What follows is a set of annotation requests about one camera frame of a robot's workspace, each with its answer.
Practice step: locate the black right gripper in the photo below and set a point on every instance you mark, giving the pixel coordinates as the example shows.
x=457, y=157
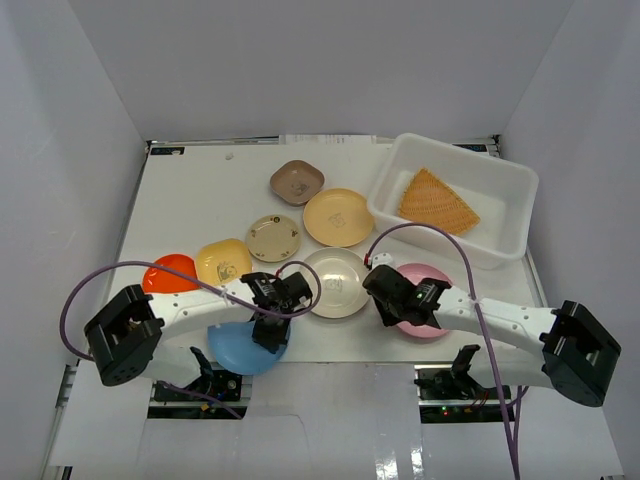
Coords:
x=388, y=321

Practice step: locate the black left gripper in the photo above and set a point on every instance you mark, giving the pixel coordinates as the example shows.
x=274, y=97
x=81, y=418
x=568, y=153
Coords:
x=270, y=329

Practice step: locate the pink round plate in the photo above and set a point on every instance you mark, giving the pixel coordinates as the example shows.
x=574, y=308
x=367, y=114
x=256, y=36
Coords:
x=415, y=272

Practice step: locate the blue round plate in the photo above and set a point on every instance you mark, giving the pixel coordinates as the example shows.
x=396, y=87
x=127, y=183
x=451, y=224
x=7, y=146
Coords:
x=233, y=348

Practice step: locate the cream round plate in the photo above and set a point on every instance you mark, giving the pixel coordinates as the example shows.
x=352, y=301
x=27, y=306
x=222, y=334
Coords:
x=341, y=273

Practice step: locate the woven bamboo fan-shaped tray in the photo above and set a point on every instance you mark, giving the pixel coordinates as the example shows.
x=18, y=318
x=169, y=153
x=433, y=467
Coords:
x=427, y=199

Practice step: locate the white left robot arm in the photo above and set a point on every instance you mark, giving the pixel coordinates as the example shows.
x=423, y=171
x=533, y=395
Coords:
x=150, y=335

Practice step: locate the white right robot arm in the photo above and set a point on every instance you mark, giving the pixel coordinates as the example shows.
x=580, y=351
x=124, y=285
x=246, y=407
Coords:
x=575, y=354

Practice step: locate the white plastic bin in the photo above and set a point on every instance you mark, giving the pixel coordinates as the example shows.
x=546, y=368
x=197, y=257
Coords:
x=502, y=193

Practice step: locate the yellow square panda plate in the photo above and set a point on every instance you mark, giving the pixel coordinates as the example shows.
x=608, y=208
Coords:
x=222, y=262

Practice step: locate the beige floral small plate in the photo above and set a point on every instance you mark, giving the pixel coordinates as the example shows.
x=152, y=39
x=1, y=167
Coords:
x=273, y=238

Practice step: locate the yellow round plate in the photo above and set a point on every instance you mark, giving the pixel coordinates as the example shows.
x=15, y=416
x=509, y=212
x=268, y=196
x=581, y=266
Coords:
x=338, y=217

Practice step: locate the orange round plate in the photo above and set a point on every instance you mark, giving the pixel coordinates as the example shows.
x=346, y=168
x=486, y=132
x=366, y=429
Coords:
x=159, y=281

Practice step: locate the brown square plate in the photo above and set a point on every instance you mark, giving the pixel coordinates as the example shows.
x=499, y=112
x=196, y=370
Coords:
x=296, y=182

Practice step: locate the black label sticker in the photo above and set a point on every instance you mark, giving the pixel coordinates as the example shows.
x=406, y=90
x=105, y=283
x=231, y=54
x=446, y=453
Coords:
x=166, y=151

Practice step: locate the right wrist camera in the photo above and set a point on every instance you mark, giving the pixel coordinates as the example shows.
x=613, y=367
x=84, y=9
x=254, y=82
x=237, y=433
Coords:
x=380, y=259

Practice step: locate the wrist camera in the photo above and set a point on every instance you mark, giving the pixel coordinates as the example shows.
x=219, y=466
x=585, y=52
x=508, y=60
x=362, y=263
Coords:
x=284, y=275
x=380, y=259

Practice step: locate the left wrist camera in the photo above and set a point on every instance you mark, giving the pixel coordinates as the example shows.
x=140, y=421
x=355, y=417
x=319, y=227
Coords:
x=284, y=275

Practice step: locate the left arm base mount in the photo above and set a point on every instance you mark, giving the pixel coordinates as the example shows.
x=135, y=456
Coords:
x=215, y=395

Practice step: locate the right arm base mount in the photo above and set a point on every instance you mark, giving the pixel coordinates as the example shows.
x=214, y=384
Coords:
x=447, y=393

